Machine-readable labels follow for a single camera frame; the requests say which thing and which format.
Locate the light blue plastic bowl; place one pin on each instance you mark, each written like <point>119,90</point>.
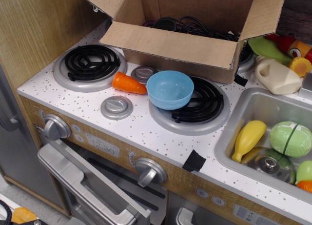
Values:
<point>170,90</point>

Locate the silver stovetop knob rear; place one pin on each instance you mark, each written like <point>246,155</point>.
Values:
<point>143,73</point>

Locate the silver stovetop knob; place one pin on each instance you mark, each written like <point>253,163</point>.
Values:
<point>116,108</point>
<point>143,73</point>

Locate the silver stovetop knob front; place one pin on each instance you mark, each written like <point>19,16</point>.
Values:
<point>116,108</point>

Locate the orange toy carrot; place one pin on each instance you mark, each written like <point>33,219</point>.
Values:
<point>126,83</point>

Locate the black coil burner front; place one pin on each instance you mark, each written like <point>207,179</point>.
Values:
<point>207,110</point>

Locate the black coil burner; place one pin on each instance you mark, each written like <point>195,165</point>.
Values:
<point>89,68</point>
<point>207,110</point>

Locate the silver oven dial right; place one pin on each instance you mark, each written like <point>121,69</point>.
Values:
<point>149,172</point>

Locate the silver oven dial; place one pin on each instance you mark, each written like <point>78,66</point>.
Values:
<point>55,128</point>
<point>149,172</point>

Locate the black tape patch front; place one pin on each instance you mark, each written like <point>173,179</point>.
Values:
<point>194,162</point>

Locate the open cardboard box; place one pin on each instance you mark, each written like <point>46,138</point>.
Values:
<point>209,58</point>

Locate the black coil burner left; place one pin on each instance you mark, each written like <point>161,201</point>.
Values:
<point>89,68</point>

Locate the metal toy sink basin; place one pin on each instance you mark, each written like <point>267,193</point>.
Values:
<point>259,104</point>

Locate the yellow toy squash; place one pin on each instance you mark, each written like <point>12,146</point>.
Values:
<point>247,138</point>

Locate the coil burner behind box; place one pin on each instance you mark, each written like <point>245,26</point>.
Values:
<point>247,59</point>

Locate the silver oven dial left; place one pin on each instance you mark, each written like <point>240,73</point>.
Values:
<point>55,128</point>

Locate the green toy leaf vegetable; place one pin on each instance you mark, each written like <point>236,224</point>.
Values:
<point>267,48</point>

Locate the cream toy milk jug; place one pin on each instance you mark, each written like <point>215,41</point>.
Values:
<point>277,78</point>

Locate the green toy cabbage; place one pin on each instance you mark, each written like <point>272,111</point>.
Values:
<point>291,139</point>

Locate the grey toy fridge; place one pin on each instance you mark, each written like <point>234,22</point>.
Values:
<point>19,163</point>

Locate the red toy ketchup bottle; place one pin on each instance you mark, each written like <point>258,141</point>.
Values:
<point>291,46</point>

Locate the yellow toy corn slice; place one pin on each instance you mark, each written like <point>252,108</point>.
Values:
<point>301,66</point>

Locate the light green toy fruit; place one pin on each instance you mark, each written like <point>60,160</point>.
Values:
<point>304,172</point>

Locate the orange toy piece in sink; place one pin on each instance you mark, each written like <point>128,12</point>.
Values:
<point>305,185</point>

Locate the orange object bottom left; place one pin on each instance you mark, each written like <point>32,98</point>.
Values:
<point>22,215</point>

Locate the silver oven door handle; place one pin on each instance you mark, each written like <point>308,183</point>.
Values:
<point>100,201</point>

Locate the white dishwasher handle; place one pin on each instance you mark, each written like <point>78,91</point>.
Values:
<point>184,217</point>

